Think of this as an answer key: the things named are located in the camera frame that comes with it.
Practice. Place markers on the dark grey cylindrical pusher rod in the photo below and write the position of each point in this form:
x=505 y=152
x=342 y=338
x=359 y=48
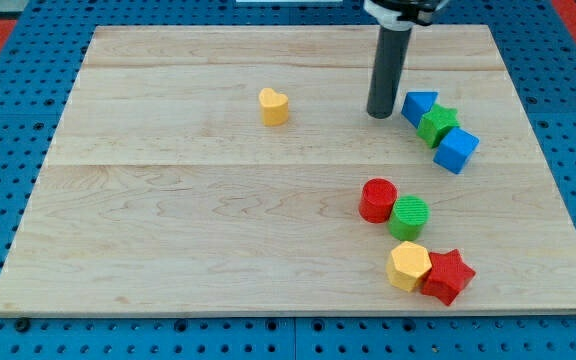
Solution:
x=388 y=64

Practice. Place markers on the white black robot end mount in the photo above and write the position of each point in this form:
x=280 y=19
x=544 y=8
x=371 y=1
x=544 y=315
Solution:
x=402 y=15

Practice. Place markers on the green star block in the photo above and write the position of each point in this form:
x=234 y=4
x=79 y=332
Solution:
x=436 y=123

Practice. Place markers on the red star block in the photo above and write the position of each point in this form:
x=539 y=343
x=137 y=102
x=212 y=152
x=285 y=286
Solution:
x=448 y=276

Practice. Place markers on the blue triangle block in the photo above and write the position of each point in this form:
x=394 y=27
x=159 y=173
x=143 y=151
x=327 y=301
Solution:
x=416 y=104

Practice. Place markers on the blue cube block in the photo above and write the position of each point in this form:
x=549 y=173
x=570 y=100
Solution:
x=455 y=150

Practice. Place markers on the yellow heart block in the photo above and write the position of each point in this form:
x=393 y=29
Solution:
x=274 y=107

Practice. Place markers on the red cylinder block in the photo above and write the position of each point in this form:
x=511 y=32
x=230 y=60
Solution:
x=377 y=200

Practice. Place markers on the green cylinder block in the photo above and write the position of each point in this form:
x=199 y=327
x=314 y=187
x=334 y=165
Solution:
x=408 y=217

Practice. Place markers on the yellow hexagon block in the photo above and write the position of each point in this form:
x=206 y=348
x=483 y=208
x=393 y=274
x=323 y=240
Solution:
x=408 y=265

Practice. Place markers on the light wooden board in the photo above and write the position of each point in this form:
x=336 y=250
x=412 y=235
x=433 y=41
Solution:
x=163 y=194

